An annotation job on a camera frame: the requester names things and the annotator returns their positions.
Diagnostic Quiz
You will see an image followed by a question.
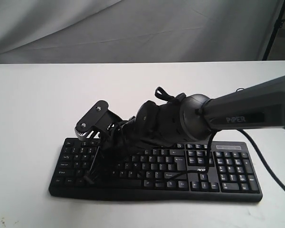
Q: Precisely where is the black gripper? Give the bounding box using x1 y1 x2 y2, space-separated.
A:
84 119 145 185

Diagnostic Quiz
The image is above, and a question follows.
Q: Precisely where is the grey backdrop cloth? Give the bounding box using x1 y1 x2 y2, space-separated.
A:
0 0 285 64

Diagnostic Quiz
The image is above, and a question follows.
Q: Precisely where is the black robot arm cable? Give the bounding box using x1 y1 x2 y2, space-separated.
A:
154 86 285 202

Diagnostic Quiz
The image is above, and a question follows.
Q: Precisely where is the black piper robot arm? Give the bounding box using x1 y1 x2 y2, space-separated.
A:
75 76 285 183

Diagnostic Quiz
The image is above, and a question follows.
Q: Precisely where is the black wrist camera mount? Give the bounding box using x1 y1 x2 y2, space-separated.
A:
75 100 122 141

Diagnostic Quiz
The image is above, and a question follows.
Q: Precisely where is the black tripod stand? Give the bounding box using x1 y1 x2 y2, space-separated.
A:
262 0 285 61

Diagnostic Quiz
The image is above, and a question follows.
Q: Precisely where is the black acer keyboard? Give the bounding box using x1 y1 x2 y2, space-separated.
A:
48 138 263 202

